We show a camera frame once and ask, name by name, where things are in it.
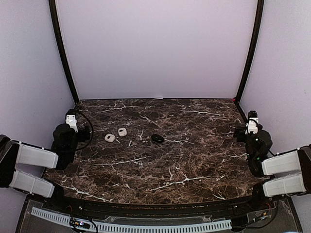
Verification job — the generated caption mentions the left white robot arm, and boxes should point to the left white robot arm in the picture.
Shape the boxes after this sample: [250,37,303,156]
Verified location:
[0,123,93,212]

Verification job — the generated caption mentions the left black frame post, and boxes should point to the left black frame post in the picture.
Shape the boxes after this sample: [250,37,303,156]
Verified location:
[49,0,79,104]

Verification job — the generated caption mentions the white charging case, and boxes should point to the white charging case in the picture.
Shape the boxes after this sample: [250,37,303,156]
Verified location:
[118,128,127,137]
[104,133,115,143]

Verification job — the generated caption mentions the black frame post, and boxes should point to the black frame post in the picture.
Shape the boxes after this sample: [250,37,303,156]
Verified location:
[49,0,79,104]
[235,0,265,102]

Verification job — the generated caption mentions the black front rail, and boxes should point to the black front rail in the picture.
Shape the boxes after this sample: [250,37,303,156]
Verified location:
[64,197,254,217]

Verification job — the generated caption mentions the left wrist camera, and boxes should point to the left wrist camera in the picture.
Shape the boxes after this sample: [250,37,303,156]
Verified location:
[65,109,78,133]

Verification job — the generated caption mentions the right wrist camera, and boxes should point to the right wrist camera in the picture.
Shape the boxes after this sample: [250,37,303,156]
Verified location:
[245,110,263,135]

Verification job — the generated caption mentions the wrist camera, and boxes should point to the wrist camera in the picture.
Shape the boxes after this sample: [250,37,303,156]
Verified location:
[65,109,78,133]
[245,110,263,135]

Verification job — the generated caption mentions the black charging case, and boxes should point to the black charging case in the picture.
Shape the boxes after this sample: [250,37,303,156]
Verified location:
[151,134,164,143]

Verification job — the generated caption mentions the right black frame post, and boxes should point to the right black frame post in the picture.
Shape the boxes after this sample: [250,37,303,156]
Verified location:
[235,0,265,102]

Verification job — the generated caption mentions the white slotted cable duct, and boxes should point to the white slotted cable duct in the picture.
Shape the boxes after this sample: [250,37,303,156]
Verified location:
[30,207,232,233]

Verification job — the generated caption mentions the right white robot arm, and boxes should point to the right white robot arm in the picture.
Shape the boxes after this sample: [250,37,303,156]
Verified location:
[234,117,311,211]

